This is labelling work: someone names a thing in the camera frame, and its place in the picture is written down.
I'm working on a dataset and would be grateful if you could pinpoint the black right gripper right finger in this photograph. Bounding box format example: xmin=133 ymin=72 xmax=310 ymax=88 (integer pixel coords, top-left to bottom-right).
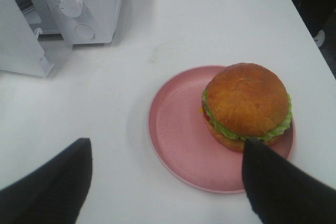
xmin=242 ymin=138 xmax=335 ymax=223

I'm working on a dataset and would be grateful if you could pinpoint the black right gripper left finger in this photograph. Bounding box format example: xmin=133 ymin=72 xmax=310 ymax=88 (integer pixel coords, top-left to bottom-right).
xmin=1 ymin=138 xmax=92 ymax=223

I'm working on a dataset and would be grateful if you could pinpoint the burger with lettuce and tomato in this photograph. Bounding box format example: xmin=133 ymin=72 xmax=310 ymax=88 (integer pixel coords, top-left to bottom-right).
xmin=202 ymin=63 xmax=292 ymax=152

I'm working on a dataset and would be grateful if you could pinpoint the pink round plate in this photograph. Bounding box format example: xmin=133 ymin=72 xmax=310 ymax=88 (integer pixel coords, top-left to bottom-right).
xmin=148 ymin=66 xmax=293 ymax=193

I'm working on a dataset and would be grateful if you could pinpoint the white microwave door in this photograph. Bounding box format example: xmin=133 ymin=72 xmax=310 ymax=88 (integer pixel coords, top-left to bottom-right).
xmin=1 ymin=0 xmax=53 ymax=77

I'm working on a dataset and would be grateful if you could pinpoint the round white door release button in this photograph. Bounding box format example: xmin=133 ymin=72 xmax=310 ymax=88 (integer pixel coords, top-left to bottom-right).
xmin=75 ymin=24 xmax=95 ymax=40

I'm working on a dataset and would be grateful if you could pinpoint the white timer knob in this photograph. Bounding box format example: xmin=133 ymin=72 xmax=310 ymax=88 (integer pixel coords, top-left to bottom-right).
xmin=59 ymin=0 xmax=84 ymax=18

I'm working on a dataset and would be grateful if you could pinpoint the white round object on floor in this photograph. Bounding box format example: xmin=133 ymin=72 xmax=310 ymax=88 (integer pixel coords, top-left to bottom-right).
xmin=313 ymin=30 xmax=326 ymax=48

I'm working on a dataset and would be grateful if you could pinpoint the white microwave oven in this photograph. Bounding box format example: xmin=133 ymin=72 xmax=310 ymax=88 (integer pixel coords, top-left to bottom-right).
xmin=15 ymin=0 xmax=122 ymax=45

